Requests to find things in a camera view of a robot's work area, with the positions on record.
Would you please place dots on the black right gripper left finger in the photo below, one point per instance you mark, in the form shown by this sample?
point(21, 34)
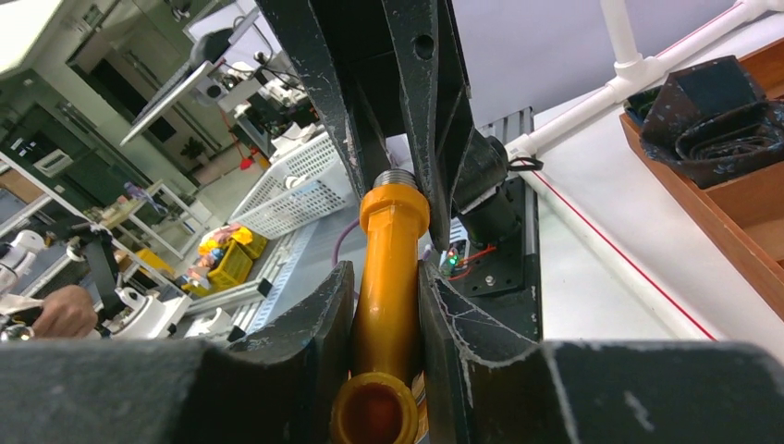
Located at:
point(276, 385)

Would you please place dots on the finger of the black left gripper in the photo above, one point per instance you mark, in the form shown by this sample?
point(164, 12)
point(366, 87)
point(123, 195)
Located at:
point(435, 101)
point(334, 91)

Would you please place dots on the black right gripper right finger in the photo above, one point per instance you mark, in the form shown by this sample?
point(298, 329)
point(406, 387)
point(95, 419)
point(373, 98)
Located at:
point(486, 383)

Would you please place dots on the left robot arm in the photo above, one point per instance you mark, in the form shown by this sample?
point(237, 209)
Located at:
point(378, 69)

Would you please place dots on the person's hand in background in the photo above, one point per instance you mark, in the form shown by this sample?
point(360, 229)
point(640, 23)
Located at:
point(66, 313)

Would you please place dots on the yellow crate in background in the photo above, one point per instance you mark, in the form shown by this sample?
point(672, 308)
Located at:
point(235, 266)

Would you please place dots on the white plastic basket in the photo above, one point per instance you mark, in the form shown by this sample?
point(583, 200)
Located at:
point(303, 185)

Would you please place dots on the dark patterned rolled cloth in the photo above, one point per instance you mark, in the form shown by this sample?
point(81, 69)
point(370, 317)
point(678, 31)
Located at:
point(710, 122)

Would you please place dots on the wooden compartment tray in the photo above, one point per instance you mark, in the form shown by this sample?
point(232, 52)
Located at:
point(743, 217)

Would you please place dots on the white pvc pipe frame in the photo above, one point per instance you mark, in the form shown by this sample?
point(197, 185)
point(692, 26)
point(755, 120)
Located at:
point(633, 71)

